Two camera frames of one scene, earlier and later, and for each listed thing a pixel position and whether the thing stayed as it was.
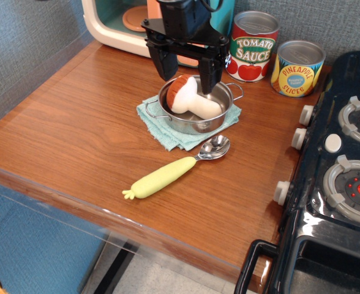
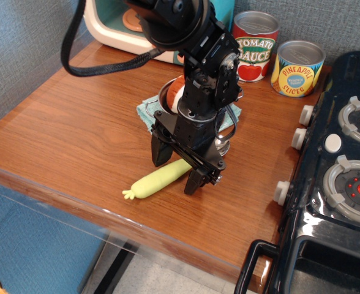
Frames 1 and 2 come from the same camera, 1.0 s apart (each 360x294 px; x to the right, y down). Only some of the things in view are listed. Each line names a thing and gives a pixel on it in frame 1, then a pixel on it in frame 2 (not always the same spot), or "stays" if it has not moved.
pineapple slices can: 297,69 stays
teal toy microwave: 118,23 stays
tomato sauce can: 252,45 stays
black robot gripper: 185,27 → 191,133
